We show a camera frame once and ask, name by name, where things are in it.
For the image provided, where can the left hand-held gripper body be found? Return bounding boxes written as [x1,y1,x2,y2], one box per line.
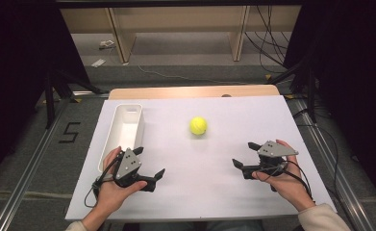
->
[113,147,144,189]

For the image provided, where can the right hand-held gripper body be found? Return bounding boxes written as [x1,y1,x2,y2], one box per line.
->
[242,140,299,181]

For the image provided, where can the white plastic bin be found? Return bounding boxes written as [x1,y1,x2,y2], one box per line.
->
[108,84,281,100]
[97,103,145,174]

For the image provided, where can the yellow tennis ball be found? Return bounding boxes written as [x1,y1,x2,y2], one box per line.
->
[188,115,209,137]

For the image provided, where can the person's right hand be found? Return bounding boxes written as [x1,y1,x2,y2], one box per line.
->
[251,139,316,213]

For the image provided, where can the person's left hand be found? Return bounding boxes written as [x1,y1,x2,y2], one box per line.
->
[93,146,148,217]

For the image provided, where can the white board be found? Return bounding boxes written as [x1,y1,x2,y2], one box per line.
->
[64,95,338,222]

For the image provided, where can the black tripod stand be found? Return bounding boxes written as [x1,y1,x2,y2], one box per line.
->
[36,68,104,129]
[266,61,318,124]

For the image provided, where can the black curtain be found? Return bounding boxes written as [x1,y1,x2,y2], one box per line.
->
[0,0,92,189]
[283,0,376,201]

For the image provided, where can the light wooden shelf unit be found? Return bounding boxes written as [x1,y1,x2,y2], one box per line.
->
[60,4,303,64]

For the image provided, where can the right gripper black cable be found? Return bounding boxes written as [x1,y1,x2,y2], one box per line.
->
[270,159,314,200]

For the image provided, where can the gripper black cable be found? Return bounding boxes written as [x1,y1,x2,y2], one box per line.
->
[84,153,121,209]
[270,159,314,200]

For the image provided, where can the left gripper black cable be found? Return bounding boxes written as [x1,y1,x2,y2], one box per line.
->
[84,153,121,209]

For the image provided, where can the black floor cable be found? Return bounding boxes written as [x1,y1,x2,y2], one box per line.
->
[292,108,345,206]

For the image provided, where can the metal floor rail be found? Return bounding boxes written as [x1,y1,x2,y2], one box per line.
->
[0,90,111,231]
[289,95,376,231]

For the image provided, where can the white floor cable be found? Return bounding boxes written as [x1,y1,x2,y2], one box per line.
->
[137,64,252,87]

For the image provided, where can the hanging black cables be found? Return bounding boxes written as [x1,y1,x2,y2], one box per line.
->
[243,4,293,75]

